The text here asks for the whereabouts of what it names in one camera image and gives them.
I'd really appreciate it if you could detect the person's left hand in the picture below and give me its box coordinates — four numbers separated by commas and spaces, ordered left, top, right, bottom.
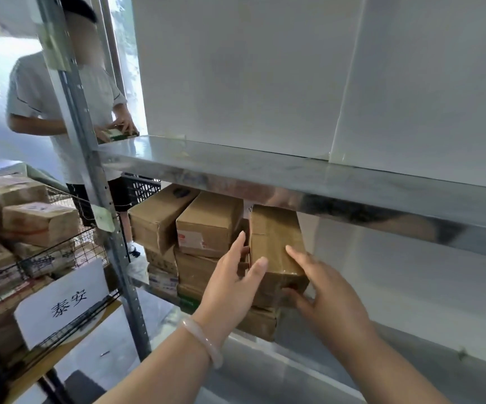
191, 231, 269, 346

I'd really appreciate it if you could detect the person's right hand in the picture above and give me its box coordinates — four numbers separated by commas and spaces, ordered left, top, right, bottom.
283, 245, 378, 354

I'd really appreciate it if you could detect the stack of cardboard boxes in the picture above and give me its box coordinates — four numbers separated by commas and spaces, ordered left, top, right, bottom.
127, 183, 284, 342

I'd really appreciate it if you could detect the clear-taped brown cardboard box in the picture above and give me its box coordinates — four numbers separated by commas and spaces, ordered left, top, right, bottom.
248, 204, 311, 300

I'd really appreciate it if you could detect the black wire basket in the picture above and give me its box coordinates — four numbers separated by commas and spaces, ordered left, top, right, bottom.
0, 183, 122, 376

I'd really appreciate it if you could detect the box with white label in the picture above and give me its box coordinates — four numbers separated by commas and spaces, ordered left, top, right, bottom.
9, 241, 79, 279

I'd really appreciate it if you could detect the box with orange stripe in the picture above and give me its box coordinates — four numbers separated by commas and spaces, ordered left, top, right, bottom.
1, 201, 80, 248

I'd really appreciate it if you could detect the cardboard parcel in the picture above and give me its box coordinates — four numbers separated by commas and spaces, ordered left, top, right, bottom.
0, 175, 50, 232

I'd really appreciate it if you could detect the person's left forearm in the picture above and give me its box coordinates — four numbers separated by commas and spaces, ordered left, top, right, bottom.
94, 328, 223, 404

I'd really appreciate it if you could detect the person's right forearm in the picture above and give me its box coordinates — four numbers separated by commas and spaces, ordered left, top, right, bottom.
339, 328, 450, 404

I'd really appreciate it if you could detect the metal shelving rack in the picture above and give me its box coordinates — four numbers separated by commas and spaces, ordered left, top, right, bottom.
34, 0, 486, 404

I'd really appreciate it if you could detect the green white packet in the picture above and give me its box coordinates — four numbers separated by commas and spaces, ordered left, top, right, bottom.
99, 128, 139, 143

